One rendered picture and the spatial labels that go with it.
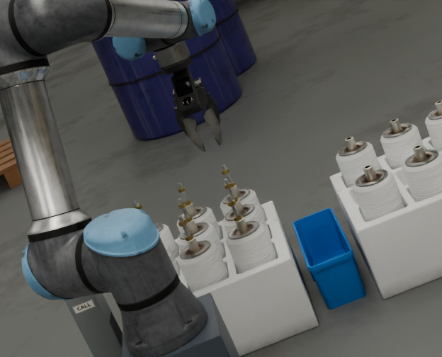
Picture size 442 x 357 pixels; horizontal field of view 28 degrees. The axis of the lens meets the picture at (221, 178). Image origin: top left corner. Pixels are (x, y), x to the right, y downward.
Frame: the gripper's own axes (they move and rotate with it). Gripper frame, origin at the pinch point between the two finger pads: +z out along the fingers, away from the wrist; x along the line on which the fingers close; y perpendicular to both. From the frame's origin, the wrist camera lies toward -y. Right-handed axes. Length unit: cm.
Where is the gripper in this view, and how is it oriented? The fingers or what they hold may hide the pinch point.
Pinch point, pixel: (210, 143)
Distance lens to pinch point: 204.9
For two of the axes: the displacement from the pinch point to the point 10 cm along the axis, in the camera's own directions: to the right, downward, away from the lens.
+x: -9.2, 3.7, 0.8
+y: -0.4, -3.1, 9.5
